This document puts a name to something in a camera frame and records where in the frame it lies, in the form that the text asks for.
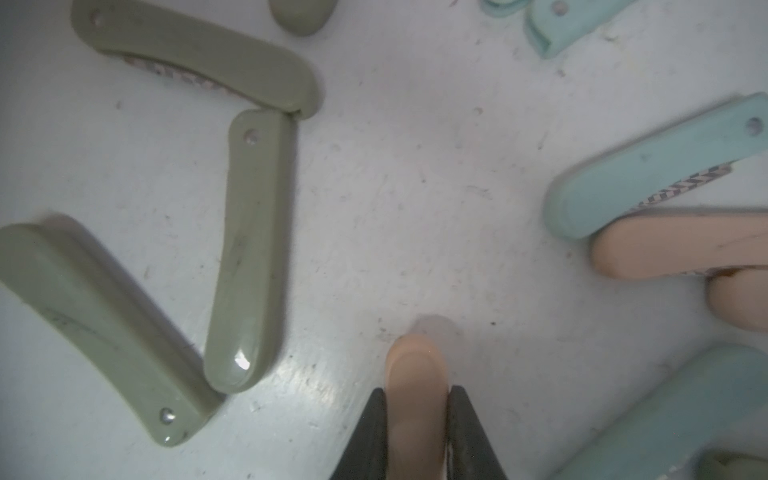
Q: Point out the mint knife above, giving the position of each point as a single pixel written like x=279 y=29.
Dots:
x=656 y=167
x=502 y=8
x=718 y=388

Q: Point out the mint knife centre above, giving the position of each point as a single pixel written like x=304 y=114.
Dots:
x=656 y=167

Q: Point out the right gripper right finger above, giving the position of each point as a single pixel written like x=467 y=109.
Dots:
x=470 y=454

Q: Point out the mint knife angled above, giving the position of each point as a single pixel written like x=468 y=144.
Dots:
x=552 y=26

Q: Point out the olive knife horizontal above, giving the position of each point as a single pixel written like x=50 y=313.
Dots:
x=198 y=52

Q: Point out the mint knife left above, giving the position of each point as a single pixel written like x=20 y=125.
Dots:
x=502 y=8

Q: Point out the mint knife lower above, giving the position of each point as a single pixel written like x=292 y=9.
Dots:
x=718 y=388

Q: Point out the olive knife vertical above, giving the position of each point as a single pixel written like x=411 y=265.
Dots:
x=244 y=330

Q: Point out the olive knife upright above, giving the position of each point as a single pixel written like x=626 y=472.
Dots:
x=302 y=17

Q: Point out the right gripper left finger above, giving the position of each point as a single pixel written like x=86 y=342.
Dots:
x=366 y=454

